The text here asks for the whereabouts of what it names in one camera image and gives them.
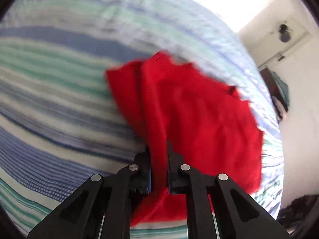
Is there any dark cloth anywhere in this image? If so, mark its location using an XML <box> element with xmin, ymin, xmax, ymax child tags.
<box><xmin>277</xmin><ymin>195</ymin><xmax>318</xmax><ymax>234</ymax></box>

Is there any red sweater with white rabbit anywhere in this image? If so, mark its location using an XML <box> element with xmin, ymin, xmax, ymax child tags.
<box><xmin>105</xmin><ymin>51</ymin><xmax>265</xmax><ymax>227</ymax></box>

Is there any white door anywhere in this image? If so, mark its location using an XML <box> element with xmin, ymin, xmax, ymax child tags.
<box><xmin>238</xmin><ymin>0</ymin><xmax>312</xmax><ymax>68</ymax></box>

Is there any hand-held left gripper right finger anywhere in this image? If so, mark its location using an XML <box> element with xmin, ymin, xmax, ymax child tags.
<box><xmin>166</xmin><ymin>141</ymin><xmax>291</xmax><ymax>239</ymax></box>

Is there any blue green striped bed sheet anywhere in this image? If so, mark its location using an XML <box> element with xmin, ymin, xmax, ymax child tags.
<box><xmin>0</xmin><ymin>0</ymin><xmax>285</xmax><ymax>239</ymax></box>

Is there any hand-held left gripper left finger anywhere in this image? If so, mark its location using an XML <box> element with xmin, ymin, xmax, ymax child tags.
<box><xmin>27</xmin><ymin>146</ymin><xmax>152</xmax><ymax>239</ymax></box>

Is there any dark wooden cabinet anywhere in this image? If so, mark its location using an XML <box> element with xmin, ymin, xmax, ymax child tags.
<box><xmin>259</xmin><ymin>68</ymin><xmax>281</xmax><ymax>122</ymax></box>

